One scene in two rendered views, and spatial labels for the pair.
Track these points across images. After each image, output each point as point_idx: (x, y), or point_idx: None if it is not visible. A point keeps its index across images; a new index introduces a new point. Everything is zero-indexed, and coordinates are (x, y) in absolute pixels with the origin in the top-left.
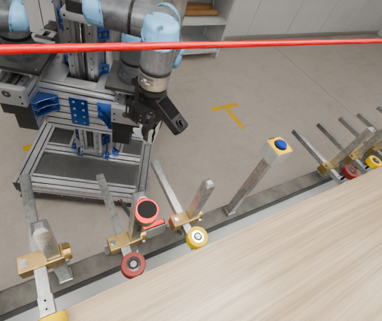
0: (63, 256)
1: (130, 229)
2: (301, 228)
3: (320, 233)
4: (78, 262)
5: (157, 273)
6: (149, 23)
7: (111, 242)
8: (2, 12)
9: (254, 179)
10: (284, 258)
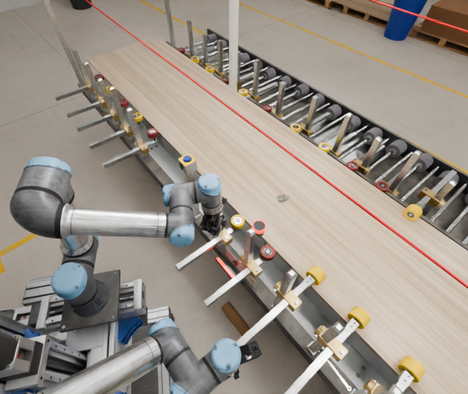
0: None
1: (251, 256)
2: (211, 165)
3: (211, 156)
4: (265, 303)
5: (267, 238)
6: (217, 184)
7: (258, 270)
8: (176, 331)
9: None
10: (234, 175)
